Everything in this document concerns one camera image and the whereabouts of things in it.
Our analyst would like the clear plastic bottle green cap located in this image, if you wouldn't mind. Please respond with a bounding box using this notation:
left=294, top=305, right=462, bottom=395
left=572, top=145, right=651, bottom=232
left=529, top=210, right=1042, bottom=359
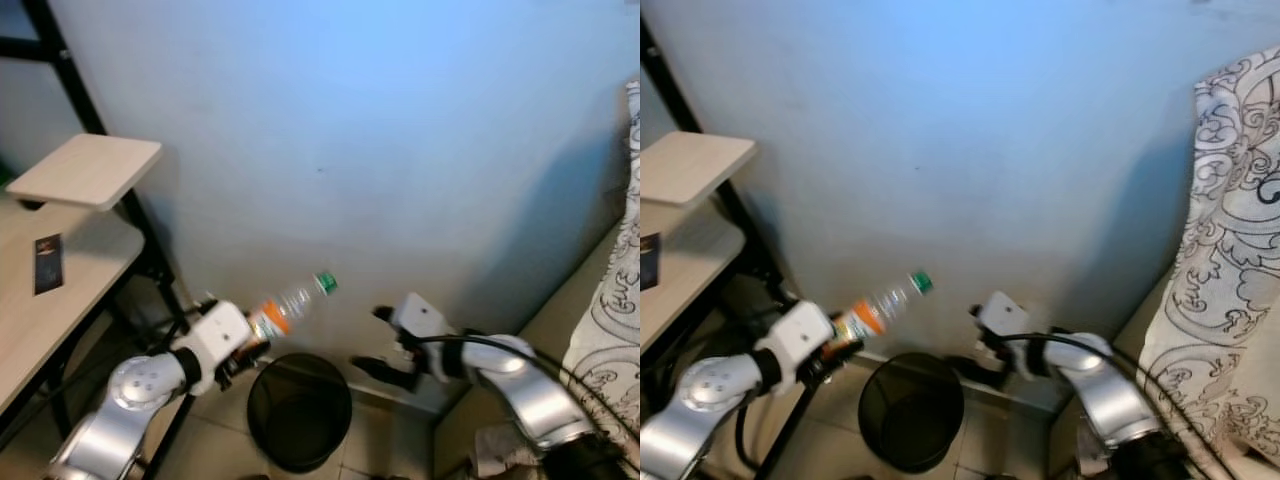
left=830, top=270, right=934, bottom=346
left=245, top=270, right=338, bottom=341

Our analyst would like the black mesh waste bin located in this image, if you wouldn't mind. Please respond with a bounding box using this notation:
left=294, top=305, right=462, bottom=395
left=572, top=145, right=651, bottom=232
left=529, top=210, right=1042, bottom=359
left=247, top=352, right=353, bottom=474
left=858, top=352, right=966, bottom=474

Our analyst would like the light wood desk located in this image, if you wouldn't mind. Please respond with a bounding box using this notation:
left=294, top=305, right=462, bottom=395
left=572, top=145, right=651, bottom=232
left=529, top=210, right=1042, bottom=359
left=640, top=200, right=746, bottom=351
left=0, top=195, right=146, bottom=411

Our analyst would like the light wood shelf board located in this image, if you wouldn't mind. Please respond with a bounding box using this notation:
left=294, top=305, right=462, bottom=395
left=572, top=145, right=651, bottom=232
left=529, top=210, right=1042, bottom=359
left=640, top=132, right=758, bottom=208
left=5, top=135, right=163, bottom=213

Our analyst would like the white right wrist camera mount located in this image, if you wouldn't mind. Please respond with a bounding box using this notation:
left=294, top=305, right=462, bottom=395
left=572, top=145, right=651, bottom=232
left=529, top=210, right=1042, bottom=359
left=390, top=292, right=451, bottom=386
left=978, top=290, right=1041, bottom=381

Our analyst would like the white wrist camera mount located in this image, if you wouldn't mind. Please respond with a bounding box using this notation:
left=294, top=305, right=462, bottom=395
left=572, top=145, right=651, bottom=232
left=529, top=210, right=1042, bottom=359
left=755, top=300, right=836, bottom=386
left=390, top=292, right=451, bottom=386
left=978, top=290, right=1041, bottom=381
left=170, top=300, right=253, bottom=396

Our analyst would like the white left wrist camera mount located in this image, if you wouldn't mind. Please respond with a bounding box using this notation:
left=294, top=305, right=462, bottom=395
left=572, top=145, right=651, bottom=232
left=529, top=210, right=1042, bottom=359
left=755, top=300, right=836, bottom=386
left=170, top=300, right=253, bottom=396

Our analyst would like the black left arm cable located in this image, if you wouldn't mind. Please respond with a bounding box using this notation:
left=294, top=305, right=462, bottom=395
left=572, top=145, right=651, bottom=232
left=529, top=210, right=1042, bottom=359
left=140, top=295, right=219, bottom=351
left=733, top=290, right=801, bottom=473

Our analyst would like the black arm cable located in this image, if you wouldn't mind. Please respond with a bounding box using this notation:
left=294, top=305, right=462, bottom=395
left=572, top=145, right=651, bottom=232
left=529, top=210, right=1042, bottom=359
left=140, top=295, right=219, bottom=351
left=733, top=290, right=801, bottom=473
left=415, top=333, right=626, bottom=471
left=1020, top=330, right=1236, bottom=480

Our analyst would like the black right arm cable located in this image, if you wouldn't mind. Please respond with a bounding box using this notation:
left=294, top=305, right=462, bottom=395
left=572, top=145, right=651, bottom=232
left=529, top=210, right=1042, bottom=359
left=1020, top=330, right=1236, bottom=480
left=415, top=333, right=626, bottom=471

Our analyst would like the black metal desk frame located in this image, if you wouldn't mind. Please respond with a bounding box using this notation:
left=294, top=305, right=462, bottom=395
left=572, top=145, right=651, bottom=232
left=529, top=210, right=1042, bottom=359
left=640, top=20, right=801, bottom=480
left=0, top=0, right=196, bottom=480

